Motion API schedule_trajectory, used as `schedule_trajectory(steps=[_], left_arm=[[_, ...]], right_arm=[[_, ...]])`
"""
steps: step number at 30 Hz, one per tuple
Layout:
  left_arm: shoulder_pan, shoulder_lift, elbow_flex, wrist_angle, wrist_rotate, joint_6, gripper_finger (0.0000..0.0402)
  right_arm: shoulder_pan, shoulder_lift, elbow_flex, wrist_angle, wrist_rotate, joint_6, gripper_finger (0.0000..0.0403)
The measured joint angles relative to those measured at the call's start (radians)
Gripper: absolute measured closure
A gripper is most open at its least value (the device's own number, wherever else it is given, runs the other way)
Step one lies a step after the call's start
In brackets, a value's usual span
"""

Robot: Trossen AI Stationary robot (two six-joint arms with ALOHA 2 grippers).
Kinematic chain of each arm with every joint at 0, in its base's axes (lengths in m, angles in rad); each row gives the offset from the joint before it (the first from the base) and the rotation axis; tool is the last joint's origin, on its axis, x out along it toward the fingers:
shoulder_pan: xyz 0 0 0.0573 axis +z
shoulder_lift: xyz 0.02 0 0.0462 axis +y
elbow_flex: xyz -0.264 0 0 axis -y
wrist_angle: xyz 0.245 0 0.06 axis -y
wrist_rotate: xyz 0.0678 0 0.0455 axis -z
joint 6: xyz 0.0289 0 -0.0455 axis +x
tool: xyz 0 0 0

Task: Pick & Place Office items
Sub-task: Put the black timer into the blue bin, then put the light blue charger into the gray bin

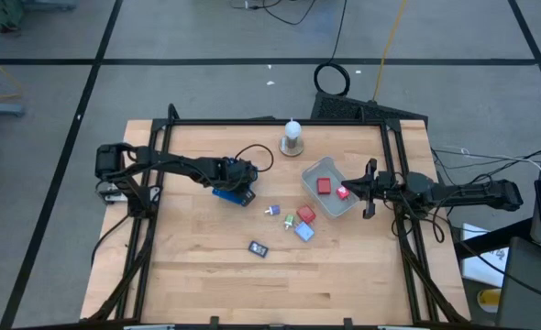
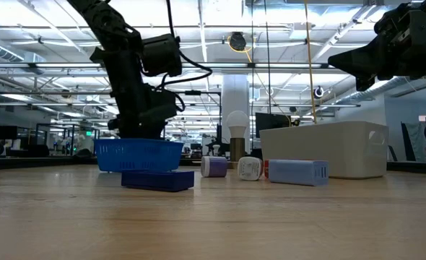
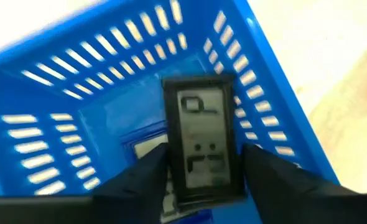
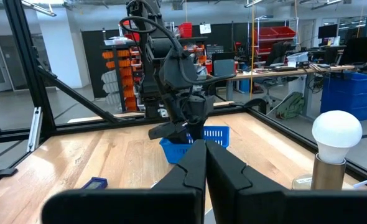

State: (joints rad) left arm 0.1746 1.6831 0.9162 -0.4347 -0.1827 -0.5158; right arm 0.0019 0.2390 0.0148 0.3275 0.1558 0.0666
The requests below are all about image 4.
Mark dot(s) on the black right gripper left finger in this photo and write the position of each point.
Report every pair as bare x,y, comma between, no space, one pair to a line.
140,208

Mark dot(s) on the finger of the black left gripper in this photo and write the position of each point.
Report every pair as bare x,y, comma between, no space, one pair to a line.
168,130
199,132

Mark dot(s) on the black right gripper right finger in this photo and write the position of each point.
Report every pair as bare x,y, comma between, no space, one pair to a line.
264,208

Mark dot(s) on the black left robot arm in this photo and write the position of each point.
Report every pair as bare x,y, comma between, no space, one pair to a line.
158,46

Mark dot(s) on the wooden office desk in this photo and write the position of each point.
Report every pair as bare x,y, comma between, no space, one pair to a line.
264,74

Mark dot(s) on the black office chair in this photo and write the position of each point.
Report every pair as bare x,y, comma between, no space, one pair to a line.
276,53

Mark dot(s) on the blue plastic basket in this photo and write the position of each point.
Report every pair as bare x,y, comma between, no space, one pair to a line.
214,133

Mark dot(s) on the dark blue digital timer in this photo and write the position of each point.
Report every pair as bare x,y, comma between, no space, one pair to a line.
94,184

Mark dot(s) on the orange parts bin rack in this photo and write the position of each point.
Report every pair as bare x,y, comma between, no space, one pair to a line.
126,77

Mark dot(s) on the red plastic crate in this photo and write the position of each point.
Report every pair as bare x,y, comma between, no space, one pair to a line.
186,30

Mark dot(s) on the white paper sign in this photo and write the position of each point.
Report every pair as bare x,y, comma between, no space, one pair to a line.
205,28

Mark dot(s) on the green backpack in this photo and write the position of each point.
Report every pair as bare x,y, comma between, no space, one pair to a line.
290,105

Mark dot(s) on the white bulb on brass base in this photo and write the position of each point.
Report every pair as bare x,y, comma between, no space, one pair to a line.
336,130

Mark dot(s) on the red storage bins shelf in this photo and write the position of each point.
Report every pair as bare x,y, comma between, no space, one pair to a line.
273,32

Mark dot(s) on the white plastic tub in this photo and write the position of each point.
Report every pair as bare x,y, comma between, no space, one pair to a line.
297,58

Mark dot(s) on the blue storage tote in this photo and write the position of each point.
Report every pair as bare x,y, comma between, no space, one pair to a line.
354,112
351,99
354,82

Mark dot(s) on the black desk monitor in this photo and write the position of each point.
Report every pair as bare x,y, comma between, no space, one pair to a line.
327,31

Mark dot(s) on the silver aluminium bracket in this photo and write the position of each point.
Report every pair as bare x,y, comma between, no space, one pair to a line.
34,130

